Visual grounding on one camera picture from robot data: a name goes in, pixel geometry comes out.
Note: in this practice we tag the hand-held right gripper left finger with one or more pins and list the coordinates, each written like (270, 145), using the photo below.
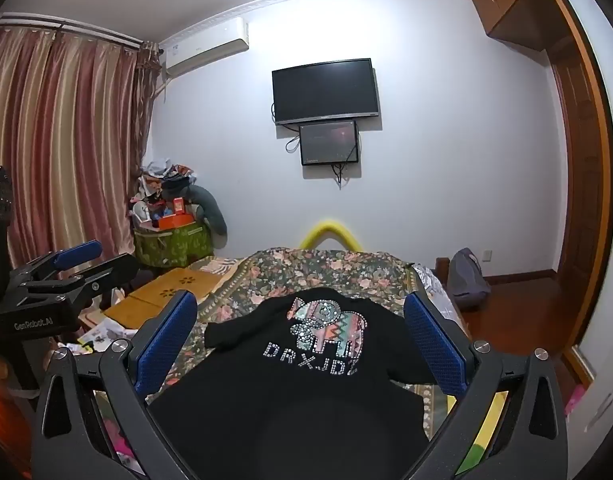
(166, 340)

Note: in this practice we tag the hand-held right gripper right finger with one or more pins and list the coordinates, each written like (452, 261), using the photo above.
(431, 340)

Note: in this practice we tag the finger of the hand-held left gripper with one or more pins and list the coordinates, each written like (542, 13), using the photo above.
(79, 252)
(101, 277)

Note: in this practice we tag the black printed t-shirt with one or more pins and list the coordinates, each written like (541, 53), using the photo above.
(286, 410)

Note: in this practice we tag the scattered paper sheets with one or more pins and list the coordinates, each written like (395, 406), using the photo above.
(104, 335)

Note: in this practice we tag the white patterned cloth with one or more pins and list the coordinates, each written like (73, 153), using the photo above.
(429, 280)

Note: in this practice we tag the grey backpack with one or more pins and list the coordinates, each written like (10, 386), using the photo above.
(466, 280)

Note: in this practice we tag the orange box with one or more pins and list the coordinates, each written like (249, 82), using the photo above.
(175, 221)

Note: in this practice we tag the yellow orange bedsheet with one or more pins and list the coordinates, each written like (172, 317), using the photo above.
(489, 420)

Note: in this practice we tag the pile of mixed clutter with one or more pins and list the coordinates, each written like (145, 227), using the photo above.
(159, 185)

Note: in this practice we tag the floral blanket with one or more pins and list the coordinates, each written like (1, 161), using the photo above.
(336, 270)

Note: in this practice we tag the pink striped curtain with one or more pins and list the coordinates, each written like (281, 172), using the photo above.
(61, 135)

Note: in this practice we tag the yellow hoop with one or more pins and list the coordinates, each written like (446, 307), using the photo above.
(330, 225)

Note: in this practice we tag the pink cloth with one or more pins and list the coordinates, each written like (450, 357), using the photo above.
(575, 401)

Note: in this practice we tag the wooden door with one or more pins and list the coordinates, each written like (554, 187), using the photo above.
(581, 185)

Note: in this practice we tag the white air conditioner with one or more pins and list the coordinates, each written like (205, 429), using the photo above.
(206, 47)

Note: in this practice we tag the wooden bed frame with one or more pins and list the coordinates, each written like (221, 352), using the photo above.
(442, 267)

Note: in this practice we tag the small black wall monitor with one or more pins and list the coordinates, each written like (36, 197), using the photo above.
(329, 142)

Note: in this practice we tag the curtain rail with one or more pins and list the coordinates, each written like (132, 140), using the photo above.
(76, 30)

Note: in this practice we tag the black wall television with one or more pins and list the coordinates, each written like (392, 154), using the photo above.
(325, 91)

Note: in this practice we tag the wooden wall cabinet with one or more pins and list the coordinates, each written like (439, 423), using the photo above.
(511, 0)

